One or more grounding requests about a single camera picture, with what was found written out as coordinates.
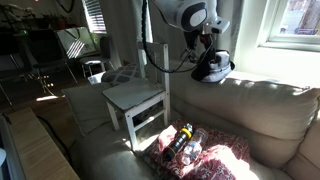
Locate black folding chair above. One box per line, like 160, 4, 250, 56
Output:
23, 29, 80, 95

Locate white framed window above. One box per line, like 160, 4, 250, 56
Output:
258, 0, 320, 53

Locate window with blinds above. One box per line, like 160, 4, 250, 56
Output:
81, 0, 108, 35

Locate grey white patterned cushion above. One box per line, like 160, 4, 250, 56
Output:
100, 62, 145, 87

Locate black hat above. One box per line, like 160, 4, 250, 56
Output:
191, 49, 236, 84

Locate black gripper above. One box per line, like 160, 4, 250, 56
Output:
184, 30, 218, 64

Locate grey upholstered chair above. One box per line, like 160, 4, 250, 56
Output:
78, 35, 113, 79

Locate white wooden chair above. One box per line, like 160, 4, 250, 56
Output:
102, 41, 172, 152

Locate clear plastic water bottle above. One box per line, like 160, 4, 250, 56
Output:
181, 127, 209, 166

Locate black floor cable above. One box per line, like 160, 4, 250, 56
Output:
35, 114, 73, 165

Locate red white patterned cloth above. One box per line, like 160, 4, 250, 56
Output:
143, 118, 252, 180

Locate plain grey cushion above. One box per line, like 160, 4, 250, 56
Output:
62, 82, 116, 137

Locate cream fabric sofa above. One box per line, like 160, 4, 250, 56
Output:
69, 59, 320, 180

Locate black yellow flashlight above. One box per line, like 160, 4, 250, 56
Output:
162, 123, 195, 162

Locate light wooden table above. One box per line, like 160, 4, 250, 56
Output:
0, 107, 81, 180

